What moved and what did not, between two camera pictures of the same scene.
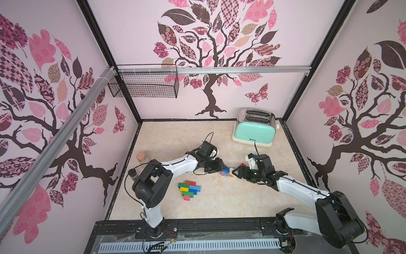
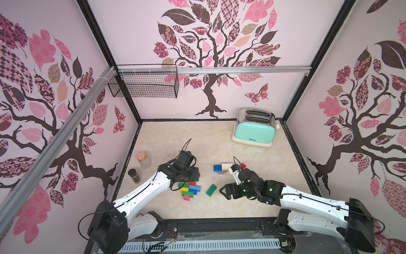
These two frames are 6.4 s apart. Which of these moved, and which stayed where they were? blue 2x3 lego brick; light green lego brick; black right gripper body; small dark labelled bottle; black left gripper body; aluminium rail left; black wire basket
Moved: black left gripper body; black right gripper body; blue 2x3 lego brick
Stayed: aluminium rail left; small dark labelled bottle; black wire basket; light green lego brick
